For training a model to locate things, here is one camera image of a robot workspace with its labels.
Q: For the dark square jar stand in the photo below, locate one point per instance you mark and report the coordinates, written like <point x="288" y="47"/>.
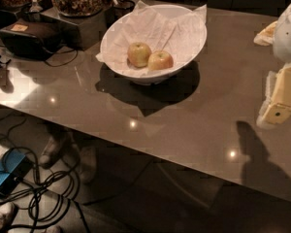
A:
<point x="78" y="32"/>

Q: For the black box device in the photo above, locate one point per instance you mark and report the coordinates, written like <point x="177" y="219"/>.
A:
<point x="33" y="40"/>

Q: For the blue box on floor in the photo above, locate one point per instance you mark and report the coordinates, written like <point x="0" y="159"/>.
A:
<point x="14" y="166"/>

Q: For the white shoe lower left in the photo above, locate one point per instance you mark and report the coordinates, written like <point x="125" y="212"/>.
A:
<point x="7" y="214"/>

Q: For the white paper liner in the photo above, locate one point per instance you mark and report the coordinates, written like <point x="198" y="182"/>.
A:
<point x="158" y="29"/>

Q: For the black cup with spoon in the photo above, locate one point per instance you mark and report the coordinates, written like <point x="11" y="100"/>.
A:
<point x="118" y="9"/>

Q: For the metal scoop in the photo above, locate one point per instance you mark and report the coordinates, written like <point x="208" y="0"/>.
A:
<point x="35" y="7"/>

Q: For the white shoe under table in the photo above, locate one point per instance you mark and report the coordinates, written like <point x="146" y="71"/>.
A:
<point x="52" y="150"/>

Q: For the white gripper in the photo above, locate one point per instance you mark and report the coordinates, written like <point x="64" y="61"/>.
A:
<point x="288" y="36"/>

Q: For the yellow-red apple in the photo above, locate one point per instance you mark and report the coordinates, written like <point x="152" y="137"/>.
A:
<point x="160" y="60"/>
<point x="138" y="54"/>

